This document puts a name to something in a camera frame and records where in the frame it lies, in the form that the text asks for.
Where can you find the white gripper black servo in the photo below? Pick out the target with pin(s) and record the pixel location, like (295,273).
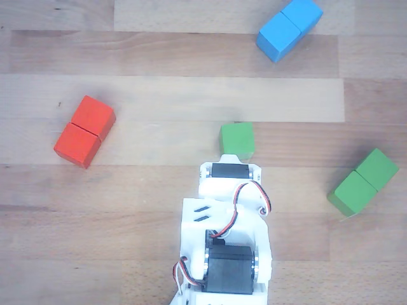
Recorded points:
(229,170)

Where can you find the small green wooden cube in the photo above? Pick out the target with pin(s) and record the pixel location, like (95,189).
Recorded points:
(237,138)

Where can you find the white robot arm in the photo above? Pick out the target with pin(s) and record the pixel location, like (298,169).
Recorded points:
(251,232)

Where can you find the long green wooden block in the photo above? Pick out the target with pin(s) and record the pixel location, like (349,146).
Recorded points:
(362,184)

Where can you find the long blue wooden block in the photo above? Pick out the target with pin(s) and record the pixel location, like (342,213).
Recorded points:
(286,28)

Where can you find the long red wooden block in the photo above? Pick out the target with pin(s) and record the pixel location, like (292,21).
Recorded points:
(82,133)

